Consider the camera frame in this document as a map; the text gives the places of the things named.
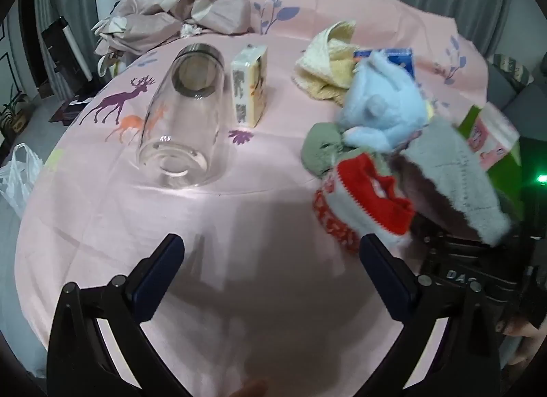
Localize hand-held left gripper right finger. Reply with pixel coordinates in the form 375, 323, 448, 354
359, 233, 501, 397

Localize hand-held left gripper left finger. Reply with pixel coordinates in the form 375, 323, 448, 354
46, 233, 185, 397

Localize green cardboard box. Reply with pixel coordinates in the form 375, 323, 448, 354
459, 104, 525, 218

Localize grey knit cloth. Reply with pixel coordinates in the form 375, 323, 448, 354
391, 121, 513, 246

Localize olive green knit cloth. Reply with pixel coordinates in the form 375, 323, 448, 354
301, 122, 355, 180

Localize light blue plush toy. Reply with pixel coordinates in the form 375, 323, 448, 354
339, 50, 434, 152

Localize blue orange tissue pack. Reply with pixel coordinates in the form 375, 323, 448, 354
352, 47, 415, 79

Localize yellow towel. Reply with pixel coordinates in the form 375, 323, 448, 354
293, 20, 360, 107

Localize person's right hand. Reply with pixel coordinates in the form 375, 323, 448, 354
502, 318, 547, 367

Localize red white knit sock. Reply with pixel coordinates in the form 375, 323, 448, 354
312, 153, 416, 254

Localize pink printed bedsheet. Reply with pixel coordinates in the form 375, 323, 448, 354
15, 0, 496, 397

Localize pink plastic cup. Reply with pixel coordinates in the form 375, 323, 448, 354
466, 102, 520, 169

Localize clear glass jar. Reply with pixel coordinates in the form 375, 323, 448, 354
137, 43, 230, 188

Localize white plastic bag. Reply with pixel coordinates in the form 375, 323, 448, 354
0, 143, 44, 220

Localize grey sofa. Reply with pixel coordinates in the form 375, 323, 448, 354
483, 55, 547, 141

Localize dark low stand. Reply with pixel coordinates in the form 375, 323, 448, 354
49, 88, 103, 125

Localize patterned pillow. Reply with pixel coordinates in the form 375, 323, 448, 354
491, 53, 535, 87

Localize cream printed tissue pack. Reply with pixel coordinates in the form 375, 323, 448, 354
231, 44, 269, 128

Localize potted plant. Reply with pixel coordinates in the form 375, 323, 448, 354
0, 91, 32, 135

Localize black furniture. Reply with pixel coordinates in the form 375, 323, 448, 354
38, 16, 92, 96

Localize crumpled beige cloth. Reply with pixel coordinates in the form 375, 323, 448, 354
92, 0, 253, 58

